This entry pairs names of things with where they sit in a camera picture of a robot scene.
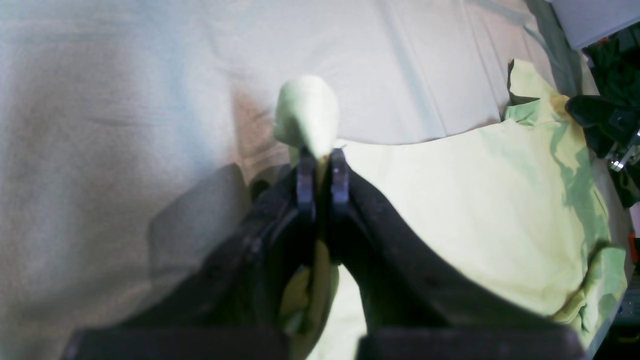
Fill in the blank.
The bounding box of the grey-green table cloth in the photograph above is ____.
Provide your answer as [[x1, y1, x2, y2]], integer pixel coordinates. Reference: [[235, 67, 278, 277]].
[[0, 0, 631, 360]]

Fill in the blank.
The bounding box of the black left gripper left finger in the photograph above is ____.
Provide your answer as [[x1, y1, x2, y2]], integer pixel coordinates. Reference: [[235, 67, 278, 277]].
[[62, 148, 317, 360]]

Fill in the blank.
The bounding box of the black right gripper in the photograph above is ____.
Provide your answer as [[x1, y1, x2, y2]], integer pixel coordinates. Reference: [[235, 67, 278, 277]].
[[565, 95, 640, 208]]

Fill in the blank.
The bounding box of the light green T-shirt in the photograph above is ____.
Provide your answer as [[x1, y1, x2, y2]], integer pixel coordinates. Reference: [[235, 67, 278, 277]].
[[273, 59, 627, 350]]

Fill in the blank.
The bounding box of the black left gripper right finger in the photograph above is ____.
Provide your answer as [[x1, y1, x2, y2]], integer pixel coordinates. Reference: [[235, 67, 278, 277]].
[[327, 149, 585, 360]]

